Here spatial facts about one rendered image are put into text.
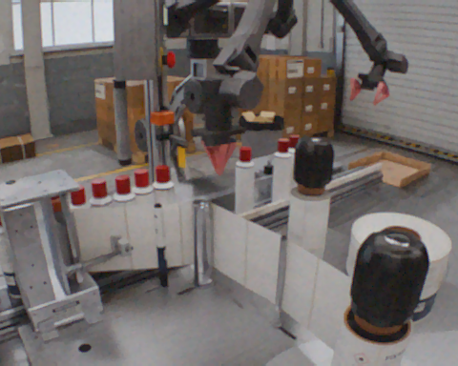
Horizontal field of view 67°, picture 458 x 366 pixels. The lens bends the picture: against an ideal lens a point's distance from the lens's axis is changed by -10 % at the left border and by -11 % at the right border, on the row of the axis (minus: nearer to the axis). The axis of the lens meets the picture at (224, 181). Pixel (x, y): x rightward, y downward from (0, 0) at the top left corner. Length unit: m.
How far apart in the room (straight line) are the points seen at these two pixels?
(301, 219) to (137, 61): 0.48
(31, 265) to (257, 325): 0.41
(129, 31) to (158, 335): 0.60
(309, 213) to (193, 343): 0.34
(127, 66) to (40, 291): 0.48
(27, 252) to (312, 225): 0.54
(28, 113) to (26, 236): 5.65
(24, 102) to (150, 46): 5.46
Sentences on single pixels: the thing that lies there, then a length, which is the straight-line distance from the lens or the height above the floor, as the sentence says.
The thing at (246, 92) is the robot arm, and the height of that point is 1.27.
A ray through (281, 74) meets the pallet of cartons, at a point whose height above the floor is 0.95.
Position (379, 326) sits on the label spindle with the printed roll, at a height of 1.09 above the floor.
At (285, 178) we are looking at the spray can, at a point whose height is 0.97.
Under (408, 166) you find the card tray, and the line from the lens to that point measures 1.89.
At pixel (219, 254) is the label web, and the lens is 0.78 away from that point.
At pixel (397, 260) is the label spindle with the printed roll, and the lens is 0.40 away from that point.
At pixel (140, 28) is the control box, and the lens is 0.85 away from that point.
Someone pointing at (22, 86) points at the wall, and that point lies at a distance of 6.22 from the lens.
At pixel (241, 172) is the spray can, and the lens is 1.03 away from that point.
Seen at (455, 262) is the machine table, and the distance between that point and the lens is 1.15.
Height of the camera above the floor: 1.37
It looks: 21 degrees down
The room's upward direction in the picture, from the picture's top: straight up
